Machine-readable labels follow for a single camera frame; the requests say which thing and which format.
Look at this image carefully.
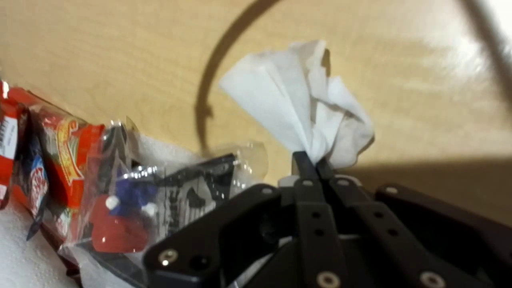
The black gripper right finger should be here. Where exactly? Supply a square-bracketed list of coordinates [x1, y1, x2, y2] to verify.
[317, 156, 512, 288]

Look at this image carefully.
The white cloth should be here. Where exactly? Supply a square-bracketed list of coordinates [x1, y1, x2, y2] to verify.
[218, 38, 377, 169]

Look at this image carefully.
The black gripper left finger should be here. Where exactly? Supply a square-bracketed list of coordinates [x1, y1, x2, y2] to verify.
[143, 150, 349, 288]

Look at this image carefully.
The clear bag with black item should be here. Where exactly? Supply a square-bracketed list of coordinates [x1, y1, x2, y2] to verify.
[154, 140, 269, 225]

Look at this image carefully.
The red snack packet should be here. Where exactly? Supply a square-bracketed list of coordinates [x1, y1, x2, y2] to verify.
[0, 78, 26, 209]
[10, 86, 106, 214]

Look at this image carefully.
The clear bag with toy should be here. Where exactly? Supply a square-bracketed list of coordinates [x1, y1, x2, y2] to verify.
[69, 118, 167, 257]

